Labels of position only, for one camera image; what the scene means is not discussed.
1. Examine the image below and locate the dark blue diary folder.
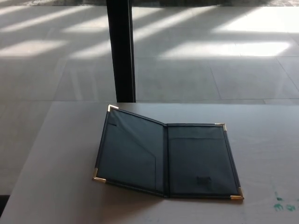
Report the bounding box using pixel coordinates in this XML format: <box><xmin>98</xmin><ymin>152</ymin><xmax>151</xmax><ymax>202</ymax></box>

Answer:
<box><xmin>92</xmin><ymin>104</ymin><xmax>244</xmax><ymax>201</ymax></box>

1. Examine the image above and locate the black vertical post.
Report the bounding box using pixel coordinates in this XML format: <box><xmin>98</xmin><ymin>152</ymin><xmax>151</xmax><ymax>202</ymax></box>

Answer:
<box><xmin>107</xmin><ymin>0</ymin><xmax>136</xmax><ymax>103</ymax></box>

